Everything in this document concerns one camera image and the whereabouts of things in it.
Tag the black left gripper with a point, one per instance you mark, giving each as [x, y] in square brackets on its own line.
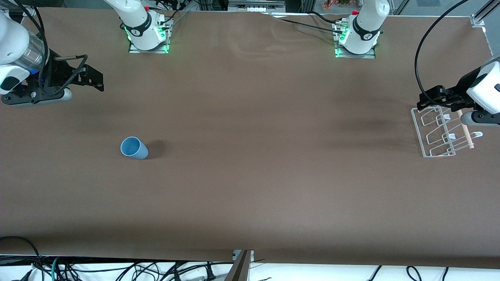
[462, 89]

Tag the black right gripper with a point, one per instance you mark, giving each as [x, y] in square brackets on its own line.
[59, 72]

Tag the light blue plastic cup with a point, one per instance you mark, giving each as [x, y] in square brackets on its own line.
[133, 148]

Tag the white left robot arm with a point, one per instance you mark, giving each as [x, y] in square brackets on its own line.
[365, 23]

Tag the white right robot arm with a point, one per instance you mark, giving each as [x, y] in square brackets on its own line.
[136, 15]

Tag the wooden rack dowel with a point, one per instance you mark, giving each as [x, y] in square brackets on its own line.
[469, 136]

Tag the orange red small object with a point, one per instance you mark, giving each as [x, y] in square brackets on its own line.
[327, 4]

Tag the grey power strip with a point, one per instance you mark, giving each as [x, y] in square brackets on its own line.
[256, 8]

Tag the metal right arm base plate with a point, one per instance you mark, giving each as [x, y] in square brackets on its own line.
[134, 50]

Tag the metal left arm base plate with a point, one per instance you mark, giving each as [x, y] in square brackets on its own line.
[369, 56]

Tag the aluminium frame profile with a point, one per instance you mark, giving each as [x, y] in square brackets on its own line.
[478, 19]

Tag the metal frame post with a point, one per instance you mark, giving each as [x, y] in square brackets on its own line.
[240, 269]

